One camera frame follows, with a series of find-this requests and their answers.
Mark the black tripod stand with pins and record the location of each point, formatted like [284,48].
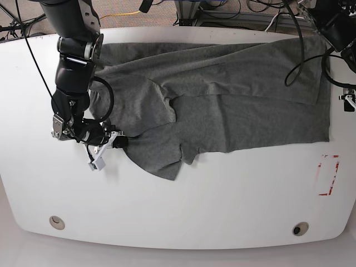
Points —
[19,29]

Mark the right table cable grommet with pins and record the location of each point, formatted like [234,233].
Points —
[300,229]

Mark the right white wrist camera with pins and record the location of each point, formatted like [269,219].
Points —
[96,161]

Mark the grey T-shirt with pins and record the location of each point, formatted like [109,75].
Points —
[177,100]

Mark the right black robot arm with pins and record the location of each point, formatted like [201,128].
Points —
[79,46]

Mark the red tape rectangle marking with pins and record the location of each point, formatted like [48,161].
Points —
[326,174]

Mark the table cable grommet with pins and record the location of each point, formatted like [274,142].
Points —
[300,229]
[57,223]

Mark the aluminium frame stand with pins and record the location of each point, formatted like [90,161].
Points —
[196,13]

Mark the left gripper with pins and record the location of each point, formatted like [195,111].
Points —
[348,98]

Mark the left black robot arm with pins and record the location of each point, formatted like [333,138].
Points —
[335,22]

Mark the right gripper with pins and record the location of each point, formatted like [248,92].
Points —
[96,134]

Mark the left table cable grommet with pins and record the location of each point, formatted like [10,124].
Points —
[57,223]

